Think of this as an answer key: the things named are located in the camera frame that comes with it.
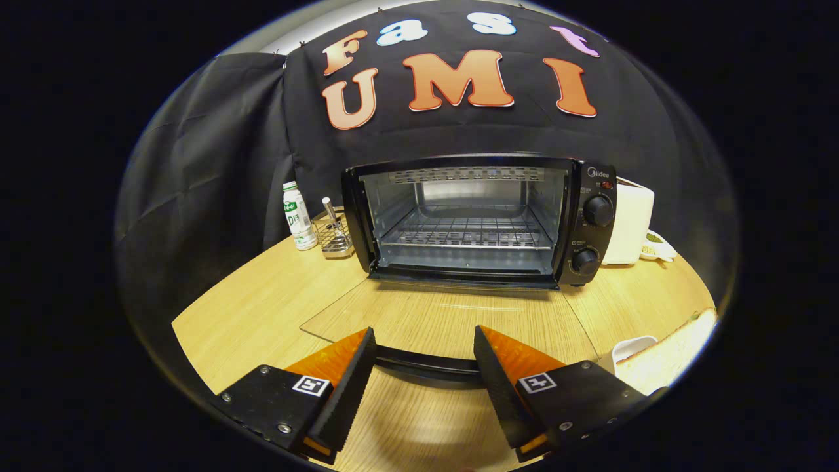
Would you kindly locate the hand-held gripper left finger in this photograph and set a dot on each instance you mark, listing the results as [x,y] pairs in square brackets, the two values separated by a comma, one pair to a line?
[347,393]

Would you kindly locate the metal utensil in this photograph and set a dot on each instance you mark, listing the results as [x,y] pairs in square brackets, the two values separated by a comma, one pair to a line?
[330,210]

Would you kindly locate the white plate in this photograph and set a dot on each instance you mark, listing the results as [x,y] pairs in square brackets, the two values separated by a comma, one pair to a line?
[629,347]

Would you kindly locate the white boxy appliance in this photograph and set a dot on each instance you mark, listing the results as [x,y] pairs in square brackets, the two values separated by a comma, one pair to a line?
[629,223]

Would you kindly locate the white plastic bottle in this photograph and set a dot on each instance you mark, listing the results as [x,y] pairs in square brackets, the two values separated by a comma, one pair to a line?
[299,219]

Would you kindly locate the black toaster oven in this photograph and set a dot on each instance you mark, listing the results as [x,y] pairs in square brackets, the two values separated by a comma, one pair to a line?
[593,236]

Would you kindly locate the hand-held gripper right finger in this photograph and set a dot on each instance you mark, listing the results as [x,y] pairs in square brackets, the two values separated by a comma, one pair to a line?
[501,393]

